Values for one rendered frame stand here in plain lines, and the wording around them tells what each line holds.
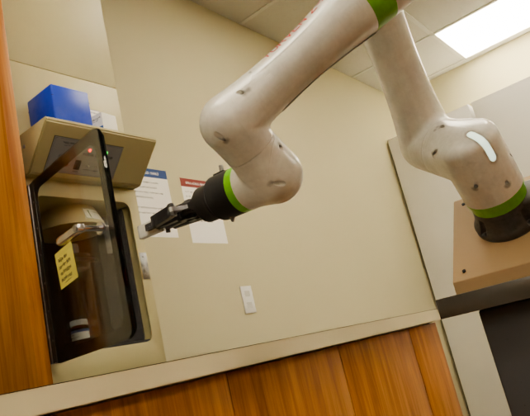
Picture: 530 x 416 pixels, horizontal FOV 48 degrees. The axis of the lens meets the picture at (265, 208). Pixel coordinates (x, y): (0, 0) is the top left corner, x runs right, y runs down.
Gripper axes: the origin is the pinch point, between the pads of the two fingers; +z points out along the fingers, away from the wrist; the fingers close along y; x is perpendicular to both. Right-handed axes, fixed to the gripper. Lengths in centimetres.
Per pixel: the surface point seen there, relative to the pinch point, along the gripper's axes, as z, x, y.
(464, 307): -51, 31, -31
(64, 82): 20.7, -45.2, 0.2
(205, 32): 65, -121, -121
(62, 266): 8.7, 5.6, 17.3
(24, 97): 20.6, -38.2, 12.4
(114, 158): 13.1, -21.9, -4.8
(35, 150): 14.3, -21.8, 15.9
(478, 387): 46, 86, -293
